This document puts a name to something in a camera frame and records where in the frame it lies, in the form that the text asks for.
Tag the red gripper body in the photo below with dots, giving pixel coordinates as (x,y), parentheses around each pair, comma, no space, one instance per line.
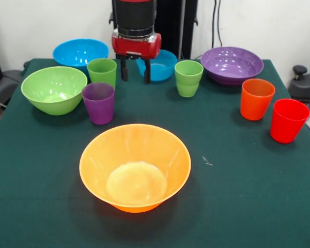
(134,49)

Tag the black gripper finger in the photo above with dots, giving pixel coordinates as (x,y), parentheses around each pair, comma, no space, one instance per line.
(124,71)
(147,73)

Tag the purple cup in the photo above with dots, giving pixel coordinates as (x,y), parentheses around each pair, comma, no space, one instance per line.
(99,108)

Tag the green bowl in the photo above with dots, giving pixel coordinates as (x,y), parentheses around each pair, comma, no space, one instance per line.
(54,87)

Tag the orange bowl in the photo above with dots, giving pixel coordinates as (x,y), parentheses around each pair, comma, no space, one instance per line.
(100,155)

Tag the small blue bowl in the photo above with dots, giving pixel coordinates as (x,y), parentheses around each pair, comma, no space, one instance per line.
(162,71)

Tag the plain green cup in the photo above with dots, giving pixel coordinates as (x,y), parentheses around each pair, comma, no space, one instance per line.
(102,75)

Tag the stepped green cup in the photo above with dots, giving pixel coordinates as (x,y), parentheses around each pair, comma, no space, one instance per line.
(188,85)

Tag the large blue bowl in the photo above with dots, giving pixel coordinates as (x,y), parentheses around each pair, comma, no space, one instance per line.
(77,51)

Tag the purple bowl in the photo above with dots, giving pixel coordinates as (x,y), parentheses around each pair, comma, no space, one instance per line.
(232,67)

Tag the orange cup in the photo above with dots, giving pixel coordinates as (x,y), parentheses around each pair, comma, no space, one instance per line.
(254,106)

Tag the dark green table cloth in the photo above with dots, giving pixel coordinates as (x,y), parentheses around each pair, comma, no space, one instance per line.
(222,193)

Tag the red cup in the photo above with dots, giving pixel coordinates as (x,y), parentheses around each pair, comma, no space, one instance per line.
(286,129)

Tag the grey base with knob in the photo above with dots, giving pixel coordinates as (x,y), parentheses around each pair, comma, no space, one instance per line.
(307,85)

